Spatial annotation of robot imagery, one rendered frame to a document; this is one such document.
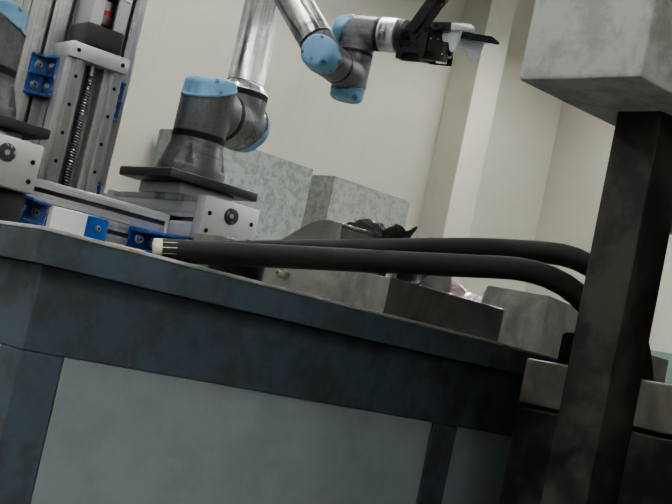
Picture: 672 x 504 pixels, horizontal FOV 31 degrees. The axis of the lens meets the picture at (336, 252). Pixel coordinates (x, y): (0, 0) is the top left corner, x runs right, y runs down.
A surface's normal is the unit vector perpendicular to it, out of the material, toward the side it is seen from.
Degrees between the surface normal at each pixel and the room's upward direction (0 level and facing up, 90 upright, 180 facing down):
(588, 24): 90
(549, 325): 90
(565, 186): 90
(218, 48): 90
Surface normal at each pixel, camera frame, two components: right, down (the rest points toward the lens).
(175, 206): -0.76, -0.22
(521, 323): -0.49, -0.18
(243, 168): 0.66, 0.08
